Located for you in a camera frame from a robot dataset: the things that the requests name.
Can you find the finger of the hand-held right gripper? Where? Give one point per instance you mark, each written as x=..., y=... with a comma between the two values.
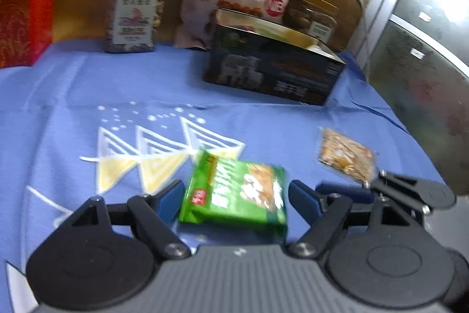
x=342, y=188

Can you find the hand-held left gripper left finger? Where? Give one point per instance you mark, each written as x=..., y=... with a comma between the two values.
x=170, y=199

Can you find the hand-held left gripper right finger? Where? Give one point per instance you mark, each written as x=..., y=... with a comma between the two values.
x=304, y=199

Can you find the clear orange snack packet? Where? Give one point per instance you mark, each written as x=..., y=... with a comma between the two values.
x=344, y=155

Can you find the bright green snack packet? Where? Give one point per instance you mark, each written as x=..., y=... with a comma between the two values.
x=227, y=188

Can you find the dark printed tin box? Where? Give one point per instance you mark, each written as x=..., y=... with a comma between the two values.
x=293, y=74

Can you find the grey metal cabinet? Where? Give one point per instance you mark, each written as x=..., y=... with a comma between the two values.
x=421, y=60

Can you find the blue printed cloth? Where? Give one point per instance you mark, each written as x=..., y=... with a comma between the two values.
x=73, y=96

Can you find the gold-lid jar with small label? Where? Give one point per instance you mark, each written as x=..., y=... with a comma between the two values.
x=315, y=16

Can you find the gold-lid jar with pink label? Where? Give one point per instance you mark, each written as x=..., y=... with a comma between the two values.
x=135, y=16

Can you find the red printed box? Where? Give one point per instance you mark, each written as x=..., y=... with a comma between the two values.
x=25, y=5

